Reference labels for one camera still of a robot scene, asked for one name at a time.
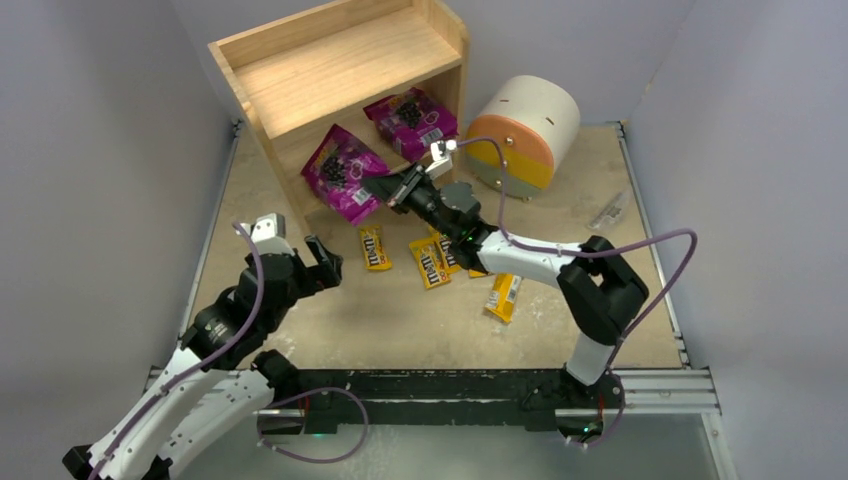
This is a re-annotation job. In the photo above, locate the purple candy bag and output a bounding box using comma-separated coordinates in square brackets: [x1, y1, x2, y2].
[300, 124, 390, 225]
[363, 87, 459, 163]

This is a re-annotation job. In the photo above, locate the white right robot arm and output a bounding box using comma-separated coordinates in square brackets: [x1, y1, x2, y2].
[362, 166, 649, 386]

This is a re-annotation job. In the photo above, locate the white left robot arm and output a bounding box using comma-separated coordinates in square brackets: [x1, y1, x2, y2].
[62, 233, 343, 479]

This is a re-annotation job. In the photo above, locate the wooden shelf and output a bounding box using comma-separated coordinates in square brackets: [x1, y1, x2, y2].
[208, 1, 470, 225]

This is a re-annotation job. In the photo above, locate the yellow M&M bag face down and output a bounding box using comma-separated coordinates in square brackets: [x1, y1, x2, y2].
[484, 273, 523, 324]

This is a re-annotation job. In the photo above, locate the round pastel drawer cabinet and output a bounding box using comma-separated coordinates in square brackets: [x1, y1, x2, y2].
[464, 75, 581, 200]

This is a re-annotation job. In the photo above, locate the clear plastic packet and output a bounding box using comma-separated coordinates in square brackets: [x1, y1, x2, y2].
[587, 190, 632, 232]

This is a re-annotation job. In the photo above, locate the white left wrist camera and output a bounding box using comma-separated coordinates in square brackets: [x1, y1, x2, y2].
[238, 212, 295, 256]

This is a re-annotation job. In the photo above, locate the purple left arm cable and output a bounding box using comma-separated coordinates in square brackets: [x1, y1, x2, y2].
[86, 221, 266, 480]

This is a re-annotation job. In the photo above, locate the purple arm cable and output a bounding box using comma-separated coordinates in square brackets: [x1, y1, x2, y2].
[86, 221, 266, 480]
[453, 136, 699, 452]

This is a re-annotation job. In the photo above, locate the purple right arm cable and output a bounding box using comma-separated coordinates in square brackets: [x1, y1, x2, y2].
[453, 136, 699, 452]

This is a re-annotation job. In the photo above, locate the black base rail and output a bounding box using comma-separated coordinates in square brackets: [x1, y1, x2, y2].
[235, 349, 624, 435]

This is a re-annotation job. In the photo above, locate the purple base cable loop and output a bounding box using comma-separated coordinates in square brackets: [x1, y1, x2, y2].
[256, 385, 368, 464]

